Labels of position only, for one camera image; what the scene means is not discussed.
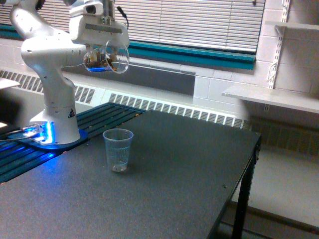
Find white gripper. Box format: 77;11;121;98
69;0;130;50

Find clear plastic cup with nuts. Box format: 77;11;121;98
83;40;130;74

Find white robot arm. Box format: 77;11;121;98
2;0;130;145

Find teal window sill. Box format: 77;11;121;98
0;24;257;70

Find white baseboard radiator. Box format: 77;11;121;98
0;69;251;129

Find white object at left edge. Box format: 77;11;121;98
0;78;20;90

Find clear plastic cup on table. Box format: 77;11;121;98
103;128;134;172

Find white window blinds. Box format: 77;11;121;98
0;0;265;53

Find black table leg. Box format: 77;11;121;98
231;136;262;239

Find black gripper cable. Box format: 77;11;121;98
117;6;129;28

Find black cable at base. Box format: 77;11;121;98
0;127;24;142

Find white shelf bracket rail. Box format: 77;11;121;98
266;0;291;89

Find white upper wall shelf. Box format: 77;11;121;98
265;21;319;31

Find white wall shelf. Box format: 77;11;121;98
222;85;319;114
265;21;319;31

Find white lower wall shelf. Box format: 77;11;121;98
222;85;319;114

